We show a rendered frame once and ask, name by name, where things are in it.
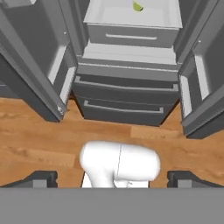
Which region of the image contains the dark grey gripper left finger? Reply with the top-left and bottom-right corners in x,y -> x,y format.
0,170 -> 59,188

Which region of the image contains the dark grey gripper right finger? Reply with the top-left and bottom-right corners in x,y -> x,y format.
166,170 -> 224,188

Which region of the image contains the grey fridge door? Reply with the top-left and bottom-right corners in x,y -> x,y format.
0,0 -> 78,123
178,0 -> 224,140

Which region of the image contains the grey fridge body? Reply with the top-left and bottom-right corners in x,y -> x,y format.
58,0 -> 189,127

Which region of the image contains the pale grey fridge crisper drawer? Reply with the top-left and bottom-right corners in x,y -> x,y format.
83,0 -> 184,49

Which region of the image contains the green lemon wedge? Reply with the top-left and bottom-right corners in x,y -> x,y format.
132,0 -> 144,13

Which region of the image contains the white rounded object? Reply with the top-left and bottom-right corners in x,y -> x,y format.
79,140 -> 162,188

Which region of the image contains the dark grey freezer drawer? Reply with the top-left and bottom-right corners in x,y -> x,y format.
75,94 -> 177,127
73,73 -> 179,107

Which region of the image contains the grey freezer drawer handle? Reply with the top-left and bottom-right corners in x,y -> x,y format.
83,100 -> 165,115
74,75 -> 179,93

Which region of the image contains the pale crisper drawer handle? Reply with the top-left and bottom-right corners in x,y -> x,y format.
105,32 -> 158,41

